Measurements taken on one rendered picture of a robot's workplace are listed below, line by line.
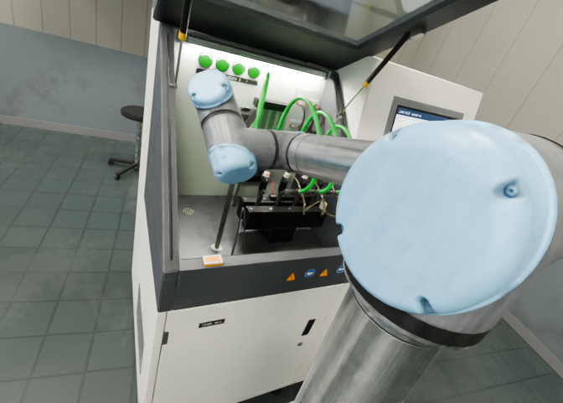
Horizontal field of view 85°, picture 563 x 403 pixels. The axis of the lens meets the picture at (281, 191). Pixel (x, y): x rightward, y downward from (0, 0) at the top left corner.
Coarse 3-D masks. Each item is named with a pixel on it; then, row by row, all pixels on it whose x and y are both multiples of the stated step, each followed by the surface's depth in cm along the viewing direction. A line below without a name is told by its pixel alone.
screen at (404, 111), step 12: (396, 96) 119; (396, 108) 121; (408, 108) 124; (420, 108) 127; (432, 108) 131; (444, 108) 134; (396, 120) 123; (408, 120) 126; (420, 120) 129; (432, 120) 133; (444, 120) 137; (384, 132) 123
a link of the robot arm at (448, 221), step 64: (448, 128) 17; (384, 192) 19; (448, 192) 16; (512, 192) 15; (384, 256) 19; (448, 256) 16; (512, 256) 14; (384, 320) 21; (448, 320) 19; (320, 384) 29; (384, 384) 24
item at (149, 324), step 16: (144, 208) 123; (144, 224) 121; (144, 240) 120; (144, 256) 118; (144, 272) 117; (144, 288) 115; (144, 304) 114; (336, 304) 123; (144, 320) 112; (160, 320) 86; (144, 336) 111; (160, 336) 90; (144, 352) 110; (144, 368) 109; (144, 384) 107; (288, 384) 149; (144, 400) 106; (240, 400) 138
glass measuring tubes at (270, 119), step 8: (256, 104) 116; (272, 104) 119; (280, 104) 120; (264, 112) 120; (272, 112) 122; (280, 112) 124; (264, 120) 122; (272, 120) 123; (264, 128) 126; (272, 128) 128; (256, 176) 135
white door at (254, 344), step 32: (320, 288) 112; (192, 320) 92; (224, 320) 98; (256, 320) 106; (288, 320) 115; (320, 320) 126; (160, 352) 96; (192, 352) 101; (224, 352) 109; (256, 352) 119; (288, 352) 130; (160, 384) 104; (192, 384) 112; (224, 384) 122; (256, 384) 135
